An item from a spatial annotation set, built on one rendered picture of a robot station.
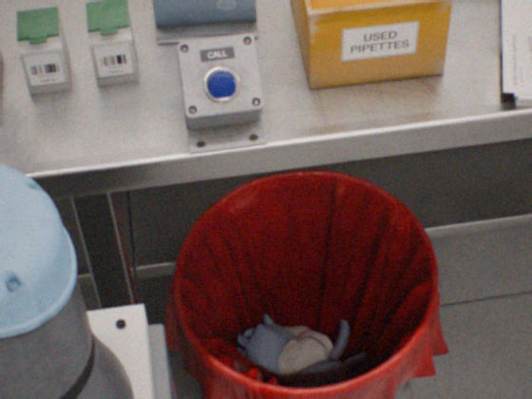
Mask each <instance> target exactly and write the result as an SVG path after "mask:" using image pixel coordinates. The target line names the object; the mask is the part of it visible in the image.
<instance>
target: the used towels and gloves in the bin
mask: <svg viewBox="0 0 532 399"><path fill-rule="evenodd" d="M262 317H263V319H264V324H265V325H263V324H259V325H257V326H256V327H255V329H250V330H248V331H247V332H245V333H244V335H243V336H241V335H240V334H238V339H237V342H238V343H239V344H240V345H242V346H243V347H245V348H246V351H244V350H243V349H241V348H240V347H239V346H237V350H238V351H239V352H241V353H242V354H243V355H244V356H245V357H246V358H248V359H250V360H252V361H253V362H254V363H256V364H259V365H260V366H262V367H264V368H266V369H267V370H269V371H271V372H273V373H275V374H277V375H278V376H280V377H282V378H283V379H284V380H285V381H286V382H287V383H288V384H289V385H290V388H318V387H325V386H330V385H334V384H338V383H342V382H345V381H348V380H350V379H353V378H355V377H357V376H359V375H362V371H363V370H364V368H365V367H366V365H367V363H368V355H367V353H366V352H363V353H359V354H357V355H355V356H351V357H349V358H347V359H345V360H344V361H342V362H341V361H338V360H337V359H338V358H339V357H340V356H341V354H342V352H343V351H344V350H345V348H346V345H347V343H348V340H349V337H350V333H351V329H350V326H349V324H348V323H347V321H346V320H340V323H341V327H340V332H339V335H338V337H337V339H336V342H335V344H334V346H333V343H332V342H331V340H330V339H329V338H328V337H327V336H325V335H323V334H320V333H318V332H313V331H312V330H310V329H308V328H307V327H305V326H293V327H289V326H287V327H282V326H279V325H277V324H275V323H274V322H273V321H272V320H271V318H270V317H269V316H268V315H267V314H265V315H263V316H262ZM249 337H251V338H250V339H247V338H249ZM365 362H366V364H364V365H363V366H361V367H359V368H358V369H356V370H354V371H352V370H351V368H353V367H355V366H357V365H360V364H363V363H365Z"/></svg>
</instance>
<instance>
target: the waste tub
mask: <svg viewBox="0 0 532 399"><path fill-rule="evenodd" d="M453 1H454V0H290V2H291V7H292V12H293V15H294V23H295V28H296V32H297V36H298V41H299V44H300V49H301V53H302V57H303V62H304V67H305V70H306V74H307V79H308V84H309V88H310V89H322V88H330V87H338V86H353V85H361V84H368V83H376V82H385V81H392V80H400V79H407V78H415V77H430V76H439V75H444V73H445V65H446V61H445V59H446V53H447V40H448V33H449V26H450V19H451V13H452V6H453Z"/></svg>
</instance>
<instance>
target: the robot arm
mask: <svg viewBox="0 0 532 399"><path fill-rule="evenodd" d="M0 399H134V394H133V390H132V384H131V381H130V378H129V376H128V373H127V371H126V370H125V368H124V366H123V364H122V362H121V361H120V360H119V358H118V357H117V356H116V355H115V353H113V352H112V351H111V350H110V348H109V347H108V346H107V345H106V344H104V343H103V342H102V341H101V340H100V339H99V338H98V337H97V336H96V335H95V334H94V333H92V331H91V328H90V320H89V316H88V314H87V310H86V304H85V300H84V297H83V294H82V290H81V286H80V282H79V278H78V276H77V262H76V256H75V253H74V249H73V246H72V243H71V240H70V238H69V236H68V234H67V230H66V228H65V227H64V225H63V223H62V221H61V218H60V216H59V214H58V212H57V210H56V208H55V206H54V204H53V202H52V201H51V199H50V198H49V196H48V194H47V193H46V192H45V191H44V190H43V189H42V188H41V187H40V186H39V185H38V184H37V183H36V182H35V181H34V180H33V179H32V178H30V177H29V176H26V175H24V174H23V173H21V172H19V171H17V170H16V169H14V168H12V167H10V166H7V165H5V164H3V163H1V162H0Z"/></svg>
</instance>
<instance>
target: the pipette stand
mask: <svg viewBox="0 0 532 399"><path fill-rule="evenodd" d="M151 1H152V7H153V13H154V19H155V26H156V43H157V44H160V43H175V42H186V41H193V40H200V39H208V38H215V37H222V36H229V35H237V34H244V33H251V34H253V35H254V37H257V8H256V0H151Z"/></svg>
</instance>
